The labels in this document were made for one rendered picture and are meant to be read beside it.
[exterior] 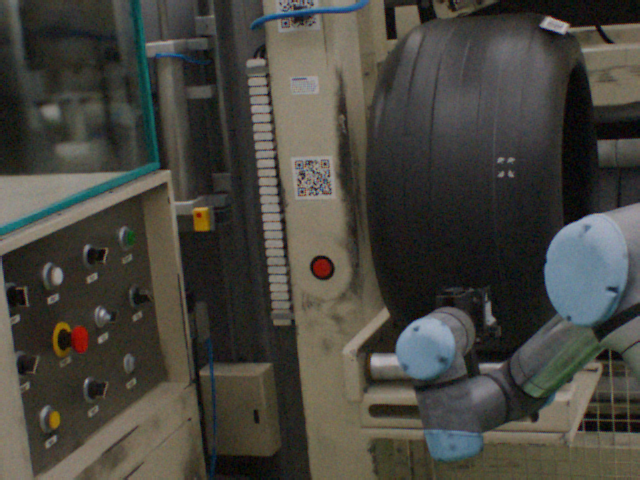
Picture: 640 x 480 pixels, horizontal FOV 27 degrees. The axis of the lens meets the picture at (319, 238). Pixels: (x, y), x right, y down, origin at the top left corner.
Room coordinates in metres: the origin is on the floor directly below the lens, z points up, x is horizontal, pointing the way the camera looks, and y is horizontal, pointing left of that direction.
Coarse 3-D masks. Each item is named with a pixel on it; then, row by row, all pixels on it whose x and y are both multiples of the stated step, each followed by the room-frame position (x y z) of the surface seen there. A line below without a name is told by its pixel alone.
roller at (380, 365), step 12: (372, 360) 2.20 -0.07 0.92; (384, 360) 2.20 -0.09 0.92; (396, 360) 2.19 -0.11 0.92; (480, 360) 2.14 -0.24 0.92; (492, 360) 2.13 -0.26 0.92; (504, 360) 2.13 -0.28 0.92; (372, 372) 2.20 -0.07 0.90; (384, 372) 2.19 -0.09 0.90; (396, 372) 2.18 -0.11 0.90; (480, 372) 2.13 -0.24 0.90
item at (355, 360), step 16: (384, 320) 2.33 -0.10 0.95; (368, 336) 2.24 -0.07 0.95; (384, 336) 2.31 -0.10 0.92; (352, 352) 2.17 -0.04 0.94; (368, 352) 2.21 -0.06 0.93; (384, 352) 2.31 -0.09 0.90; (352, 368) 2.17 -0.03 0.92; (352, 384) 2.17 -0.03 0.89; (368, 384) 2.21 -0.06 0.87; (352, 400) 2.17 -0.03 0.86
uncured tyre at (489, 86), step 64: (384, 64) 2.23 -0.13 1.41; (448, 64) 2.12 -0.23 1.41; (512, 64) 2.09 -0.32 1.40; (576, 64) 2.26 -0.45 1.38; (384, 128) 2.09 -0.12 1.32; (448, 128) 2.05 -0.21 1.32; (512, 128) 2.02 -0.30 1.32; (576, 128) 2.48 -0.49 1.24; (384, 192) 2.06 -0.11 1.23; (448, 192) 2.02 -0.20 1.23; (512, 192) 1.99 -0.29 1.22; (576, 192) 2.48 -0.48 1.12; (384, 256) 2.07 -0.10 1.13; (448, 256) 2.02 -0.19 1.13; (512, 256) 1.99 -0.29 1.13; (512, 320) 2.04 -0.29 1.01
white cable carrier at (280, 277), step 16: (256, 64) 2.35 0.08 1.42; (256, 80) 2.35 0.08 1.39; (256, 96) 2.35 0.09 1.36; (256, 112) 2.35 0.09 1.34; (272, 112) 2.38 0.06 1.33; (256, 128) 2.35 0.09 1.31; (272, 128) 2.37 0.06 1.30; (256, 144) 2.35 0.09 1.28; (272, 144) 2.34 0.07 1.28; (272, 160) 2.34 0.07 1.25; (272, 176) 2.34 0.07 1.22; (272, 192) 2.34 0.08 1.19; (272, 208) 2.34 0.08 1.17; (272, 224) 2.35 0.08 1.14; (272, 240) 2.35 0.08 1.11; (272, 256) 2.35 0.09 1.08; (288, 256) 2.36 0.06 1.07; (272, 272) 2.35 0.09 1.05; (288, 272) 2.38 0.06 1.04; (272, 288) 2.35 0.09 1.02; (288, 288) 2.36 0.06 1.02; (272, 304) 2.35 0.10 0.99; (288, 304) 2.34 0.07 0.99; (288, 320) 2.34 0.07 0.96
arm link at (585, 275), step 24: (600, 216) 1.48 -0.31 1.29; (624, 216) 1.48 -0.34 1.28; (576, 240) 1.46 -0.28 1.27; (600, 240) 1.43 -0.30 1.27; (624, 240) 1.44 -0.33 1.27; (552, 264) 1.49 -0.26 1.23; (576, 264) 1.45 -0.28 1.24; (600, 264) 1.42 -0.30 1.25; (624, 264) 1.42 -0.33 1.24; (552, 288) 1.48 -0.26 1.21; (576, 288) 1.45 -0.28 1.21; (600, 288) 1.42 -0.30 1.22; (624, 288) 1.42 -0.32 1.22; (576, 312) 1.45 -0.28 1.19; (600, 312) 1.42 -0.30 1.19; (624, 312) 1.42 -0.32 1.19; (600, 336) 1.45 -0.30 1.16; (624, 336) 1.42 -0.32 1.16; (624, 360) 1.44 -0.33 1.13
